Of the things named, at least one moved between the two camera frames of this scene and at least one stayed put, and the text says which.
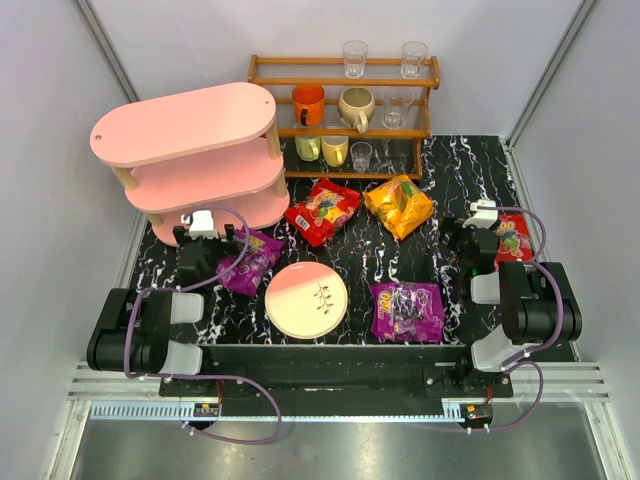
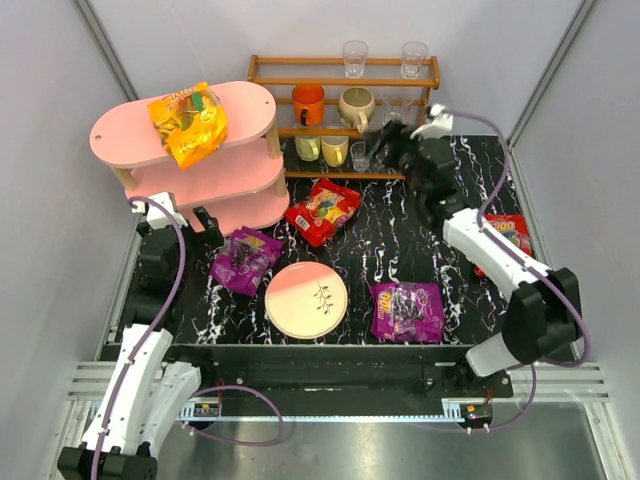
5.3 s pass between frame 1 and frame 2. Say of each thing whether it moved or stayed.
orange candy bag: moved
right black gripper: moved
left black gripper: moved
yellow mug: stayed
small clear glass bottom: stayed
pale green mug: stayed
